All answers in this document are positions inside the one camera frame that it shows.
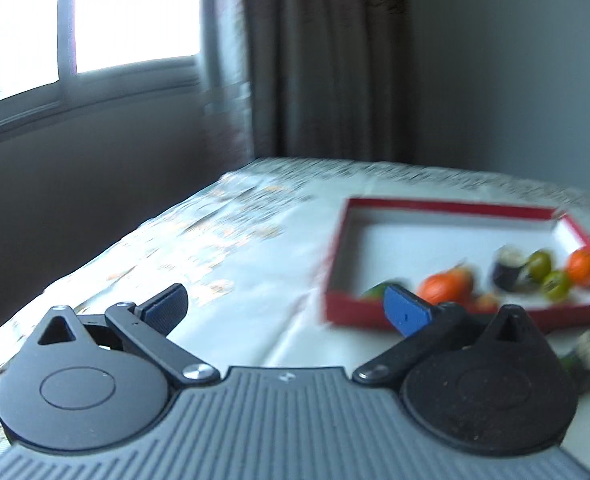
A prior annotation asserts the orange mandarin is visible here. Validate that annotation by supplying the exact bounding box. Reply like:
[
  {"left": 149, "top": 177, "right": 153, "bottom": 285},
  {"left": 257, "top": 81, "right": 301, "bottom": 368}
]
[
  {"left": 416, "top": 266, "right": 475, "bottom": 304},
  {"left": 566, "top": 246, "right": 590, "bottom": 288}
]

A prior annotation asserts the green cucumber piece toy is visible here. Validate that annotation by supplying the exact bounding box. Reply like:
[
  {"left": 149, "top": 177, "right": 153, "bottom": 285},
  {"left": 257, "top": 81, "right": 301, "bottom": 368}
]
[{"left": 361, "top": 281, "right": 403, "bottom": 301}]

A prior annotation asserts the brown kiwi fruit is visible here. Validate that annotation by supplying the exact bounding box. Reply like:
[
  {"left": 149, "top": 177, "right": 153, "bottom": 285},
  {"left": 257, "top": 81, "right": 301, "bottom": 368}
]
[{"left": 474, "top": 292, "right": 500, "bottom": 313}]

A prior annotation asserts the sushi roll toy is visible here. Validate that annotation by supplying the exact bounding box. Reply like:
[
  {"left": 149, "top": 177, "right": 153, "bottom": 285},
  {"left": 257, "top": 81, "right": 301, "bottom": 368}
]
[
  {"left": 491, "top": 245, "right": 526, "bottom": 292},
  {"left": 560, "top": 330, "right": 590, "bottom": 382}
]

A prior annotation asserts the green tomato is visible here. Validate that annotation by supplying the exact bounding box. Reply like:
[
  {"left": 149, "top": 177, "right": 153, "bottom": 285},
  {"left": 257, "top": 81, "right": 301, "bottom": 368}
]
[
  {"left": 541, "top": 270, "right": 572, "bottom": 304},
  {"left": 526, "top": 249, "right": 553, "bottom": 283}
]

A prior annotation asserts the red shallow cardboard box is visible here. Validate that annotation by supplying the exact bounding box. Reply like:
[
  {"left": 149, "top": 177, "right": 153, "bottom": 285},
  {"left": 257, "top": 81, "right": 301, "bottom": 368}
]
[{"left": 323, "top": 197, "right": 590, "bottom": 330}]

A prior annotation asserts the green tomato in box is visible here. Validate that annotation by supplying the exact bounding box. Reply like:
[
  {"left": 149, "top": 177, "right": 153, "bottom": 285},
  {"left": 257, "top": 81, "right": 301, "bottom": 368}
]
[{"left": 526, "top": 249, "right": 553, "bottom": 283}]

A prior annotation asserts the floral gold white tablecloth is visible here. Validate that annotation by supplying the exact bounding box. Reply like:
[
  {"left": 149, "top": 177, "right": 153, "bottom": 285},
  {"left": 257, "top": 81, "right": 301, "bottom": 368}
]
[{"left": 0, "top": 158, "right": 590, "bottom": 454}]

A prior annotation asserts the orange mandarin in box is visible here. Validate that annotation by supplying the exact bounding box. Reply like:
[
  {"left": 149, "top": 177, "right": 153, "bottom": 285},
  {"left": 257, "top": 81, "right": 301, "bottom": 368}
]
[{"left": 566, "top": 246, "right": 590, "bottom": 288}]

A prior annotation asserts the brown patterned curtain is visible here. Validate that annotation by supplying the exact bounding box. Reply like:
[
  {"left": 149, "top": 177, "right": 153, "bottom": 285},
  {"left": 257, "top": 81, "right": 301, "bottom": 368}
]
[{"left": 198, "top": 0, "right": 416, "bottom": 166}]

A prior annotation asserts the window with grey frame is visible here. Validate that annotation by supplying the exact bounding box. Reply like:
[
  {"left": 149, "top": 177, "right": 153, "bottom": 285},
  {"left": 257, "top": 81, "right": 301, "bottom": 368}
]
[{"left": 0, "top": 0, "right": 200, "bottom": 142}]

